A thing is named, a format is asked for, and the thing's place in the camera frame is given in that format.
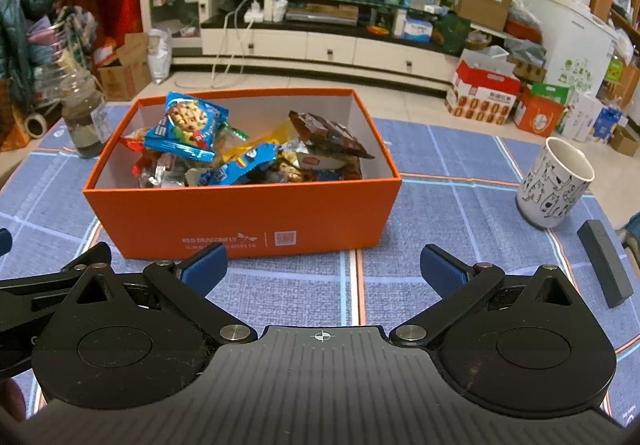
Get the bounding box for blue cookie snack packet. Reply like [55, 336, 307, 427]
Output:
[143, 92, 229, 163]

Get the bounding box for brown chocolate snack packet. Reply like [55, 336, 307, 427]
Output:
[288, 110, 373, 159]

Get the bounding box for white patterned mug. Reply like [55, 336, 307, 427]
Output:
[516, 137, 596, 229]

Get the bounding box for orange cardboard box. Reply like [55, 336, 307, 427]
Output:
[84, 87, 401, 260]

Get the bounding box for black remote control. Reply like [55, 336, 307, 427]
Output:
[577, 220, 634, 309]

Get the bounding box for orange gift box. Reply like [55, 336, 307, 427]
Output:
[514, 83, 570, 137]

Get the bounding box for red white cardboard box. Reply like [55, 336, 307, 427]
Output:
[445, 53, 521, 125]

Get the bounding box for glass jar dark contents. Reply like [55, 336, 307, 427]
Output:
[61, 68, 112, 159]

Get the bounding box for white tv cabinet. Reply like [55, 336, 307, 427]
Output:
[201, 23, 458, 90]

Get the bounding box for white mini fridge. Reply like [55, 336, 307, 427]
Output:
[523, 0, 617, 96]

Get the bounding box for brown cardboard box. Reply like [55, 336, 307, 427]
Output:
[452, 0, 512, 31]

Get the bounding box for teal puffer jacket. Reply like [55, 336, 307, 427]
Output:
[0, 0, 56, 110]

